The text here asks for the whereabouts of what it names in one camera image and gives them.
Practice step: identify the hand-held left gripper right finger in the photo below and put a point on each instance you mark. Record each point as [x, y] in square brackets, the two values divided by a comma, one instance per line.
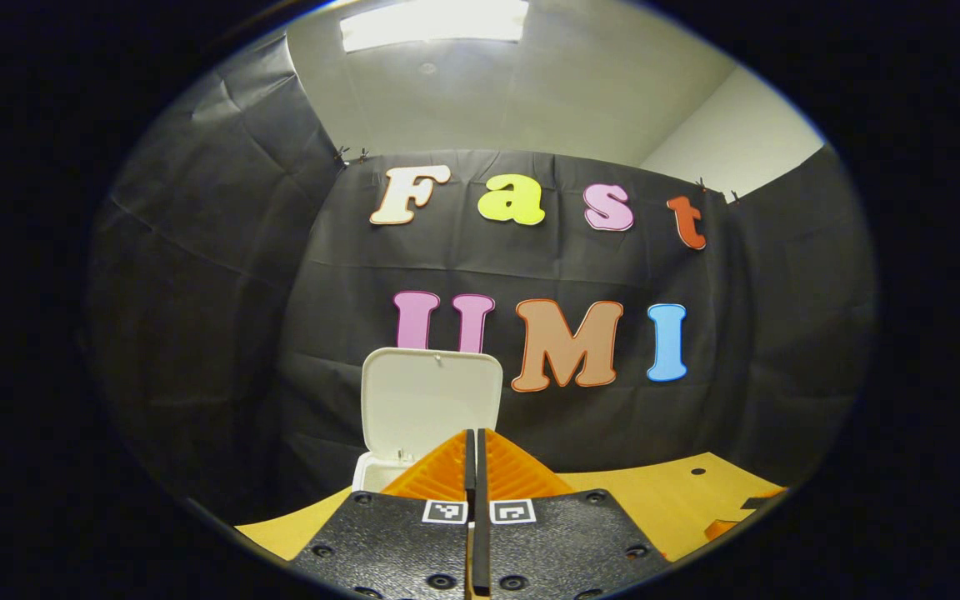
[555, 542]

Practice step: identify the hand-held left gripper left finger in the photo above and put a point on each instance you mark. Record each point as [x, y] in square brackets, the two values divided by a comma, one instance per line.
[397, 542]

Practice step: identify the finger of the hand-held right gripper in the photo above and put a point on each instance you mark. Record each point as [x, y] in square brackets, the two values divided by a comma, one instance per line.
[722, 530]

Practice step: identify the white desktop garbage bin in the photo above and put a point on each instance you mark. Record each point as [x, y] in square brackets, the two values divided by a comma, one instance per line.
[430, 400]

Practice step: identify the black backdrop cloth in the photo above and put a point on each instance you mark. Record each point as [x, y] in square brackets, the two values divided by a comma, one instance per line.
[347, 283]

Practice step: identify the ceiling light panel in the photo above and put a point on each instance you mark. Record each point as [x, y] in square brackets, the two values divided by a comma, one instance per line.
[434, 21]

